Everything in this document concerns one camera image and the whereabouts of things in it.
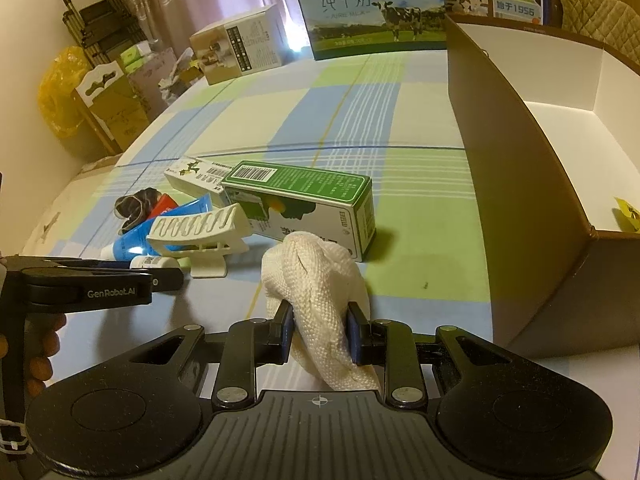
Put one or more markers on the green tissue pack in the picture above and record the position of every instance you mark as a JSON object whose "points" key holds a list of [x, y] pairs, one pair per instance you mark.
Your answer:
{"points": [[136, 55]]}

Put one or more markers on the white knitted cloth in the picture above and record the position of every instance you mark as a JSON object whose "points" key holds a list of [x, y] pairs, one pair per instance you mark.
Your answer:
{"points": [[310, 280]]}

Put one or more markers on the person's left hand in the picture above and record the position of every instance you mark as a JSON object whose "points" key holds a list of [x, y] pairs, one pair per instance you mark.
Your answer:
{"points": [[42, 355]]}

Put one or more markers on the blue squeeze tube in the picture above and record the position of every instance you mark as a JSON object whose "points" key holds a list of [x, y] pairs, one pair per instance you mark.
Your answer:
{"points": [[130, 242]]}

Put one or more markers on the beige quilted cover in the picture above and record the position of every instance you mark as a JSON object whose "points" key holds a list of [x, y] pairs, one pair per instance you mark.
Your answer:
{"points": [[595, 15]]}

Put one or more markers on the yellow plastic bag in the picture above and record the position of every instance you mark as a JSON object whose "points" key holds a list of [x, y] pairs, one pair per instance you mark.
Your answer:
{"points": [[57, 95]]}

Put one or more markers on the yellow packet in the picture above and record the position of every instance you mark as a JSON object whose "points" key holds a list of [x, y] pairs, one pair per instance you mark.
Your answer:
{"points": [[627, 212]]}

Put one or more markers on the grey paper bag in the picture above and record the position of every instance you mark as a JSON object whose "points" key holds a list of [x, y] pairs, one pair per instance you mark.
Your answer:
{"points": [[152, 80]]}

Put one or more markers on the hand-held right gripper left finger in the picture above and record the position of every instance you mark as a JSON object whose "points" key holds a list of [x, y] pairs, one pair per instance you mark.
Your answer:
{"points": [[287, 332]]}

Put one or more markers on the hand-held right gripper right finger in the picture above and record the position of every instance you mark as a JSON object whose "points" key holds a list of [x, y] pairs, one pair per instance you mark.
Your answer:
{"points": [[352, 332]]}

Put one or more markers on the white and brown box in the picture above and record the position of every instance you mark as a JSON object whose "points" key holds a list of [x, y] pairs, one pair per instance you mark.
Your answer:
{"points": [[250, 40]]}

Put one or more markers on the small white labelled tube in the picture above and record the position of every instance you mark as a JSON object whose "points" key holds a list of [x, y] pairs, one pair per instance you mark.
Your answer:
{"points": [[150, 261]]}

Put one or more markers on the white box with green print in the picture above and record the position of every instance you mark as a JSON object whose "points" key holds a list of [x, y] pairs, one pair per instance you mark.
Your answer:
{"points": [[195, 180]]}

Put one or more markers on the brown cardboard box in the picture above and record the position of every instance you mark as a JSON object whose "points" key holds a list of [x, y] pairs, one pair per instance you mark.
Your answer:
{"points": [[500, 160]]}

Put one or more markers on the green milk carton case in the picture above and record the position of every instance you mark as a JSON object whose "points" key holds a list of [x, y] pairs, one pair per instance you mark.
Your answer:
{"points": [[350, 10]]}

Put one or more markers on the white plastic rack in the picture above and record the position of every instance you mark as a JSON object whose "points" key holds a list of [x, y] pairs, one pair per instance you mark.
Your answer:
{"points": [[200, 220]]}

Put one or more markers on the green printed carton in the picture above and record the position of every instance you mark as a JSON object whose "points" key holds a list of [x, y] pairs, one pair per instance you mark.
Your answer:
{"points": [[310, 185]]}

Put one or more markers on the dark brown scrunchie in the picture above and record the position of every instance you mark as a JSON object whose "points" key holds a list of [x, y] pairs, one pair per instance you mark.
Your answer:
{"points": [[131, 205]]}

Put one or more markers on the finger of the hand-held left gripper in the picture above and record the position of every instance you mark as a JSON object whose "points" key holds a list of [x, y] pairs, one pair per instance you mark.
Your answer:
{"points": [[167, 279]]}

